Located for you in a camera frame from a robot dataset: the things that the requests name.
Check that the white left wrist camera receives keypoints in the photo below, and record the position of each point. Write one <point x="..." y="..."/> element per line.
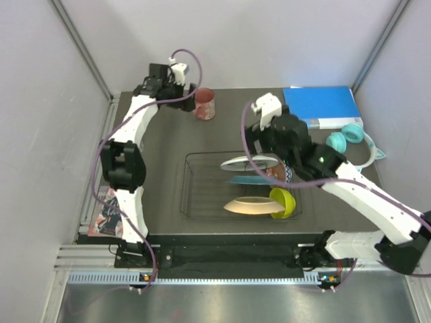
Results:
<point x="179" y="71"/>

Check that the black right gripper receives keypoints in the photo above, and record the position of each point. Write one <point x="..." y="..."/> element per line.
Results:
<point x="254" y="132"/>

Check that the black wire dish rack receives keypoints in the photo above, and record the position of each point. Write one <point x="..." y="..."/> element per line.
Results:
<point x="207" y="188"/>

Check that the beige floral plate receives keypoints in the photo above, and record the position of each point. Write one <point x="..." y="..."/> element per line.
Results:
<point x="254" y="205"/>

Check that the white watermelon plate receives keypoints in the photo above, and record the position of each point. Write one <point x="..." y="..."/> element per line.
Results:
<point x="242" y="164"/>

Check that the pink mug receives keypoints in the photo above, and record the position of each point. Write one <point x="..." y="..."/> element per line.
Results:
<point x="204" y="104"/>

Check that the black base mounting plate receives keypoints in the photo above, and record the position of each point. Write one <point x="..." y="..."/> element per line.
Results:
<point x="216" y="257"/>

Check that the teal scalloped plate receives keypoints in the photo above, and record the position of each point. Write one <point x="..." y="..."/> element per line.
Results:
<point x="250" y="180"/>

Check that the blue clip file folder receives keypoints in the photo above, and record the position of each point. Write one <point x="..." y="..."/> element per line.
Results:
<point x="321" y="108"/>

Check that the lime green bowl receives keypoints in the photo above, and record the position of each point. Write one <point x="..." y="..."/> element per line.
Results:
<point x="286" y="200"/>

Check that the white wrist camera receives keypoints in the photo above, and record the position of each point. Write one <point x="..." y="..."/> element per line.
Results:
<point x="179" y="71"/>
<point x="268" y="107"/>

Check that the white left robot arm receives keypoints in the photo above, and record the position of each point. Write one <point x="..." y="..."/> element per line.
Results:
<point x="123" y="166"/>

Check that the Little Women book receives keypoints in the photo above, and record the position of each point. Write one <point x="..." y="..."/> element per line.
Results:
<point x="106" y="222"/>

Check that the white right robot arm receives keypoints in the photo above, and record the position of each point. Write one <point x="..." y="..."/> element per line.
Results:
<point x="403" y="233"/>

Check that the teal cat-ear headphones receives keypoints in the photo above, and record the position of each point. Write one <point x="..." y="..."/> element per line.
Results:
<point x="355" y="134"/>

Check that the red blue patterned bowl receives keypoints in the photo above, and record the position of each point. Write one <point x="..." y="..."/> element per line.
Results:
<point x="280" y="172"/>

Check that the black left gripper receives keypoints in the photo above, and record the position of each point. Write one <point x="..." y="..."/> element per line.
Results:
<point x="186" y="105"/>

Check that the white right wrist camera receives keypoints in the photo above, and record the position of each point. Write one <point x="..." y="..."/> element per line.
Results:
<point x="268" y="107"/>

